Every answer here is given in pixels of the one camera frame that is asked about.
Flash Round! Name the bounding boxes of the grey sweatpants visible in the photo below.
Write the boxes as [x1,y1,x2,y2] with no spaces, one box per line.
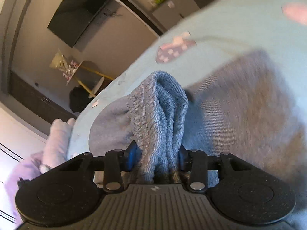
[88,51,306,229]

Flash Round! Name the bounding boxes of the black bag on floor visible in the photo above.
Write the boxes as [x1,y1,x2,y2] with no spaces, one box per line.
[69,86,93,113]

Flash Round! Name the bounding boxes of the yellow legged side table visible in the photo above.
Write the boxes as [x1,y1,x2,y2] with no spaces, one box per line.
[63,60,114,98]

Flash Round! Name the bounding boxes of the yellow snack bag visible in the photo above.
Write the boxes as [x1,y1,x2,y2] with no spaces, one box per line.
[50,50,79,81]

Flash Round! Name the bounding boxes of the white low cabinet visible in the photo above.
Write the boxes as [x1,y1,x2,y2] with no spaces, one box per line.
[151,0,200,33]

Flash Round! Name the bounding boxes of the light blue mushroom duvet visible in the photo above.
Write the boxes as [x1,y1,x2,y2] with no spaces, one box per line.
[67,0,306,158]

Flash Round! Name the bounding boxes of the black wall television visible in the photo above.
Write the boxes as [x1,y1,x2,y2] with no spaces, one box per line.
[48,0,107,47]

